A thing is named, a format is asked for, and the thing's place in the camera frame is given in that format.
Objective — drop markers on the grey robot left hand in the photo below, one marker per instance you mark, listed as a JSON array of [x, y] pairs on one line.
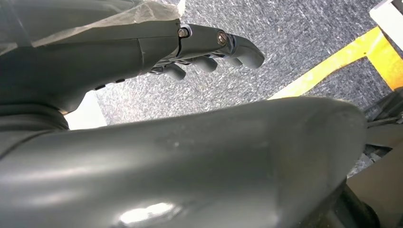
[[189, 157]]

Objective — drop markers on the white flat panel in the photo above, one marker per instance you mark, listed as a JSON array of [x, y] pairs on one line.
[[85, 116]]

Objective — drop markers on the clear plastic wrap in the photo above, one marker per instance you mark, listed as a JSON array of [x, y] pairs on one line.
[[151, 12]]

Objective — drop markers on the yellow floor tape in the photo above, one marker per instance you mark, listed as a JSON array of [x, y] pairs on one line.
[[330, 66]]

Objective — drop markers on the white device with dark screen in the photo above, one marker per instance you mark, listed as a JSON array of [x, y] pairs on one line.
[[388, 19]]

